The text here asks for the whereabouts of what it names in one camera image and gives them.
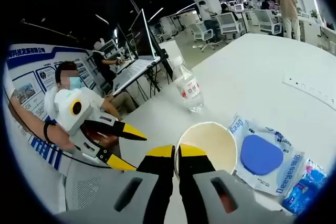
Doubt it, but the blue floral tissue packet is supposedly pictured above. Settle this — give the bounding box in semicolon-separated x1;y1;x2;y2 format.
281;158;329;213

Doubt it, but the clear plastic water bottle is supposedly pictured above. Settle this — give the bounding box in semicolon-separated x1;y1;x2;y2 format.
172;56;205;113

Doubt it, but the paper cup with green print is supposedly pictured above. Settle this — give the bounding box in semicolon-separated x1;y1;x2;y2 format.
174;121;238;183

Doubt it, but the wall poster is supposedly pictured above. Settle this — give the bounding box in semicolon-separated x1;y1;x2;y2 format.
4;45;96;175

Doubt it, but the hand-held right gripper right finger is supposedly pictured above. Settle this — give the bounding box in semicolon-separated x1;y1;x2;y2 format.
178;144;263;224

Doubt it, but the black wristband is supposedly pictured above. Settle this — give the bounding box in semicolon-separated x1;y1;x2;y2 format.
43;121;57;144

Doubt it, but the white office chair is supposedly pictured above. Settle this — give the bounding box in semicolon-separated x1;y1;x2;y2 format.
190;22;219;51
215;12;244;38
253;8;283;35

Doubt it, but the wet wipes packet blue lid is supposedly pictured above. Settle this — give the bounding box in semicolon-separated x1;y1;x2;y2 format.
227;113;306;197

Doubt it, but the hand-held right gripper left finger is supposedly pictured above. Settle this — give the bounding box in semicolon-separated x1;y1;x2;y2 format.
98;144;175;224

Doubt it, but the silver open laptop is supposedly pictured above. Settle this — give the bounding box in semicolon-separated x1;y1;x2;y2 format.
112;8;161;92

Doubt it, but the white table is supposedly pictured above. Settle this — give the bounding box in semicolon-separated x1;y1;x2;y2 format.
112;33;336;216

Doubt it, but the white cable cover strip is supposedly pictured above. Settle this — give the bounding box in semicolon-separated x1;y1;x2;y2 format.
282;73;336;111

